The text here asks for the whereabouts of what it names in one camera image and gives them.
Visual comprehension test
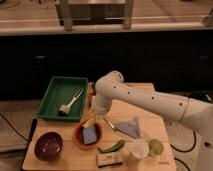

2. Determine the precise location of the green pepper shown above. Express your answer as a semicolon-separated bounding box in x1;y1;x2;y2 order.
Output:
98;140;125;154

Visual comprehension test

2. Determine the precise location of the small wooden box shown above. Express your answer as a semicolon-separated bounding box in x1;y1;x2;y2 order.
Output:
96;153;123;168

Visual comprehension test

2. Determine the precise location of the black power adapter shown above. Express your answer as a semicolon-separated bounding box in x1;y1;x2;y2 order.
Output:
187;91;213;103

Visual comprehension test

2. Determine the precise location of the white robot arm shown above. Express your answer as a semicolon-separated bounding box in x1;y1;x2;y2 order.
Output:
92;71;213;171

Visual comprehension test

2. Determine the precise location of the purple bowl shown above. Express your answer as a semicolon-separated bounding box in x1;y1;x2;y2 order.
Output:
34;132;63;161

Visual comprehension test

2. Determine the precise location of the black cable left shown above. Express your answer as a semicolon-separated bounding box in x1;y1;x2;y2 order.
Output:
0;112;31;144

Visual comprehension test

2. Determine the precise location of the green plastic tray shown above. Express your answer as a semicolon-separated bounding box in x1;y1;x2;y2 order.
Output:
37;76;88;122

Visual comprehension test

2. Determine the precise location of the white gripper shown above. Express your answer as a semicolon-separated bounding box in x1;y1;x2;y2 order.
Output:
89;95;110;123

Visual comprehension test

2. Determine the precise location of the black cable right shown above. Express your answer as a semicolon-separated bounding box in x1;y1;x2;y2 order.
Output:
168;122;198;171

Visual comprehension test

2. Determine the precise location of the green lime cup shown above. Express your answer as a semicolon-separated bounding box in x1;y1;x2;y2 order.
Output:
148;139;164;157

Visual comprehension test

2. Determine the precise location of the black cable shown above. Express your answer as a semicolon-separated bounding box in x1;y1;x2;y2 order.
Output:
0;112;31;144
168;122;198;171

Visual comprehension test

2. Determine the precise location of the white cup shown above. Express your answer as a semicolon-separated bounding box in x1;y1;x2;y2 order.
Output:
129;139;149;161

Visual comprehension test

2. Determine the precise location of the orange bowl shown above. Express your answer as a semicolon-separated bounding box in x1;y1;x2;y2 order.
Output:
72;120;102;151

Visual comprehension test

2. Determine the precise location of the blue sponge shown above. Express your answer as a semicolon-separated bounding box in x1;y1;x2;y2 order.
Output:
83;125;97;145

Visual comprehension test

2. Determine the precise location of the blue grey cloth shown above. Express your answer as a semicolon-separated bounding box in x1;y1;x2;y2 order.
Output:
115;118;140;139

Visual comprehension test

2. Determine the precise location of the wooden chair frame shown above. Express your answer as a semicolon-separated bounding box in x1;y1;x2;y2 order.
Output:
55;0;134;31

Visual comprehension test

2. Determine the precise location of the white dish brush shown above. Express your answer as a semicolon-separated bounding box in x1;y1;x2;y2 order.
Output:
58;89;83;116

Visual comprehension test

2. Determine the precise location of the metal spatula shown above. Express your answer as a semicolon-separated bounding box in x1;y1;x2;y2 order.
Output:
103;118;134;138

